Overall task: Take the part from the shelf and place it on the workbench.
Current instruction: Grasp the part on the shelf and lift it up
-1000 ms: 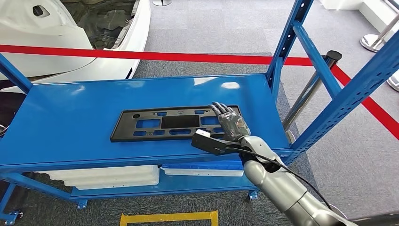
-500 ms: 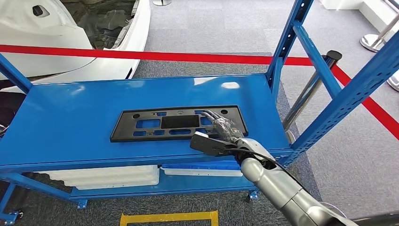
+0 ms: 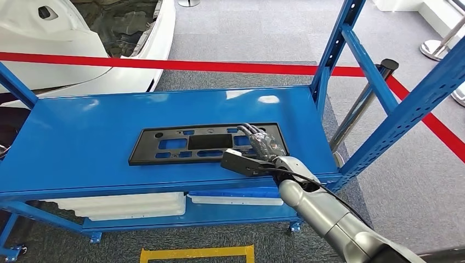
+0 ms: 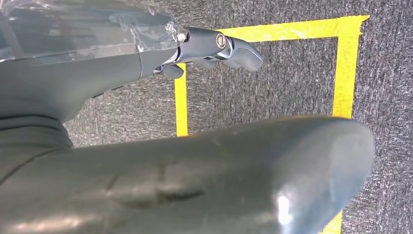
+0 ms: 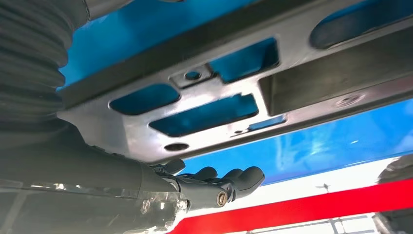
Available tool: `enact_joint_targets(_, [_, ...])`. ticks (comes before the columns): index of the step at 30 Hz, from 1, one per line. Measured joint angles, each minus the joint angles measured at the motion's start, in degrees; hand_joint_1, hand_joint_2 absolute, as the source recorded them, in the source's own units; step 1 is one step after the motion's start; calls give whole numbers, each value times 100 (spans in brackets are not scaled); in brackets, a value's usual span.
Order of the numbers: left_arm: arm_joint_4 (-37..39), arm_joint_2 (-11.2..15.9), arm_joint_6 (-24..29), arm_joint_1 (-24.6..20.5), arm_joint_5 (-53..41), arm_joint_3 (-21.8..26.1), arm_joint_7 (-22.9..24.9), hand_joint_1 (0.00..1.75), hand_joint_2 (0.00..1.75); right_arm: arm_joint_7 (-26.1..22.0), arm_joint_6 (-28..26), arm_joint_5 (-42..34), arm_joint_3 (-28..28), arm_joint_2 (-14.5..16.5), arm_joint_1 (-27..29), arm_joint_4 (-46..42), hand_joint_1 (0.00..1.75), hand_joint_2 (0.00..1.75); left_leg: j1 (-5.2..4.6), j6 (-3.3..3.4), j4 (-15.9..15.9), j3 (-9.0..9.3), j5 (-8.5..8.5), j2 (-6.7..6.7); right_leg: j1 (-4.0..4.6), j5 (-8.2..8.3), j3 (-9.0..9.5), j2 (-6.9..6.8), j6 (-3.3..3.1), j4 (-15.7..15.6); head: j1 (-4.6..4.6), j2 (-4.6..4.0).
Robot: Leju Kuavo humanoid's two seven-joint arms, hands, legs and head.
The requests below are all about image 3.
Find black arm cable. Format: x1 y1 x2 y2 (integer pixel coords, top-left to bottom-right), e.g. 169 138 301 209
266 167 373 230

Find white car body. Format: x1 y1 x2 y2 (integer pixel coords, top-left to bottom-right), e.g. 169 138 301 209
0 0 177 110

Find blue metal shelf rack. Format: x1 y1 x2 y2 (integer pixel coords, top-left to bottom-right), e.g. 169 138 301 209
0 0 465 263

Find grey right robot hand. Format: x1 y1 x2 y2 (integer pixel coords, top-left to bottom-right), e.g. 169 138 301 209
236 123 288 162

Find black plastic plate bracket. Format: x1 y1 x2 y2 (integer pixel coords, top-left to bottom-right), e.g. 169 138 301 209
128 122 290 167

